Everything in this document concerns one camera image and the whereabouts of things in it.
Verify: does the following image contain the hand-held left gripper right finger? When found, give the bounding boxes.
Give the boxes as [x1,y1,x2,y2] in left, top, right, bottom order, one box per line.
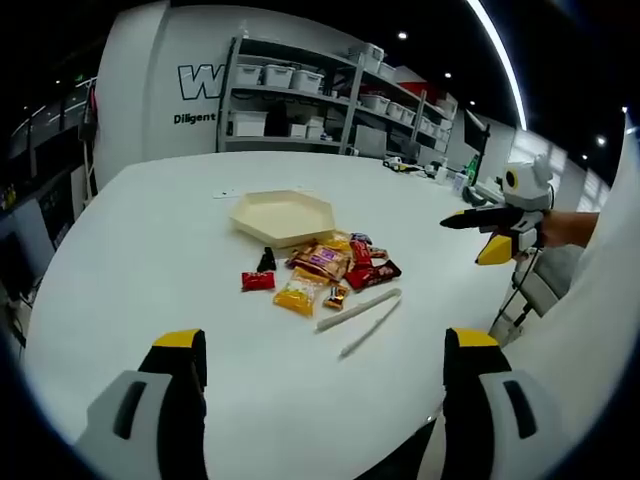
[442,327,574,480]

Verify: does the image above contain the white food tongs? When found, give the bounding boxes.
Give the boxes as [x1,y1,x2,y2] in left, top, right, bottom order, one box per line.
[315,287,404,361]

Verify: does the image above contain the grey metal shelf rack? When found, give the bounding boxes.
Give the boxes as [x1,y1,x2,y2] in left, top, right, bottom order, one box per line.
[216,34,459,157]

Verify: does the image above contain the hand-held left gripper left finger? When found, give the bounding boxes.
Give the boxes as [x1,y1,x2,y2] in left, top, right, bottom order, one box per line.
[74,328,209,480]

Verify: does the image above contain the small red food packet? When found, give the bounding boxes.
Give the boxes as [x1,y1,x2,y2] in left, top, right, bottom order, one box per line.
[241,271,277,292]

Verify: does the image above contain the rows of white storage boxes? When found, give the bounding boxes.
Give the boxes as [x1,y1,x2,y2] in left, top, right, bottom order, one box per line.
[232,42,454,142]

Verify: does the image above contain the person's white clothing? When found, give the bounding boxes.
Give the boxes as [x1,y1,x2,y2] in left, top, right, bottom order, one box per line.
[499,112,640,469]

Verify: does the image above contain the white and yellow device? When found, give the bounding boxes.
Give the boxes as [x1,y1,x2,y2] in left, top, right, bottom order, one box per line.
[382,155,437,177]

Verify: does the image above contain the small black packet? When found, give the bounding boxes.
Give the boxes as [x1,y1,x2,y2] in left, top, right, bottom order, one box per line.
[256,245,278,274]

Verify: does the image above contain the cream hexagonal container tray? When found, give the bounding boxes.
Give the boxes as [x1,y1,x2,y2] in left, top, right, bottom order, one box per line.
[229,188,336,249]

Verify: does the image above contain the pile of food snack packets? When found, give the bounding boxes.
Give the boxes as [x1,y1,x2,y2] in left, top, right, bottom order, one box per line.
[272,230,403,319]

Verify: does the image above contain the black cable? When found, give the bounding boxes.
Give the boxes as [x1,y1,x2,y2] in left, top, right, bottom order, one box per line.
[508,247,540,302]

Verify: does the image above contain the ceiling light strip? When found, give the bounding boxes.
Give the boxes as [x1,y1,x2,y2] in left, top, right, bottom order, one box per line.
[466,0,529,132]

